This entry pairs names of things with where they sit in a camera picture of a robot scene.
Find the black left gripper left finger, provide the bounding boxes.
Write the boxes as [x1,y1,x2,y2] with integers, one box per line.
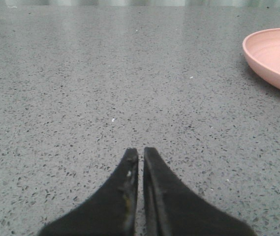
[39,148,138,236]

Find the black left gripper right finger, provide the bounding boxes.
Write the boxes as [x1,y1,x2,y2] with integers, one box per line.
[143,147,255,236]

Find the pink plate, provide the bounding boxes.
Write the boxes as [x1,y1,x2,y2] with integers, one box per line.
[242,28,280,89]

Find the white curtain backdrop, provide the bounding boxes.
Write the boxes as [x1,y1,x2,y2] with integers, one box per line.
[0,0,280,8]

